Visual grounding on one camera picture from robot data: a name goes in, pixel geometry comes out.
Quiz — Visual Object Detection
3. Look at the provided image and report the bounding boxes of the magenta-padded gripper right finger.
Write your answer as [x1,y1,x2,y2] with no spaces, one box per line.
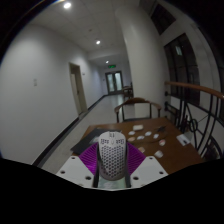
[124,143,169,189]

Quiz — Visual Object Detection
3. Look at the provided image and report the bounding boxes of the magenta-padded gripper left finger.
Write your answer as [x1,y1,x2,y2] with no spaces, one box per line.
[55,142,101,189]

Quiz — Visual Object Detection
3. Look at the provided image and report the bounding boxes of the white honeycomb computer mouse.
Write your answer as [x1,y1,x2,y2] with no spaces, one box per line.
[96,130,128,181]

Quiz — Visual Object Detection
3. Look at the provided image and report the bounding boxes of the wooden armchair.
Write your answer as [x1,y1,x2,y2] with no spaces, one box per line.
[122,83,134,100]
[113,97,163,124]

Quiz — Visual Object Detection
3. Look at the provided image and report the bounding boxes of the pale side door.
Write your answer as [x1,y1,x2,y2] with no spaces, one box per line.
[68,62,89,116]

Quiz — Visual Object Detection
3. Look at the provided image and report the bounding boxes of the black railing with wooden handrail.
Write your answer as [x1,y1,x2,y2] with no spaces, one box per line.
[163,80,224,163]

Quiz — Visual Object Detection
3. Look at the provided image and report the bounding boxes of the glass double door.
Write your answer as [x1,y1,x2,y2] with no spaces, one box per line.
[105,70,124,95]

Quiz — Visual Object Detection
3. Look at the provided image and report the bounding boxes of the dark framed window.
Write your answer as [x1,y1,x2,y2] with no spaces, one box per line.
[163,33,201,104]

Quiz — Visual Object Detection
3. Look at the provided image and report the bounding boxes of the black cable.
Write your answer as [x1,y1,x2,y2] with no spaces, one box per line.
[133,125,169,145]

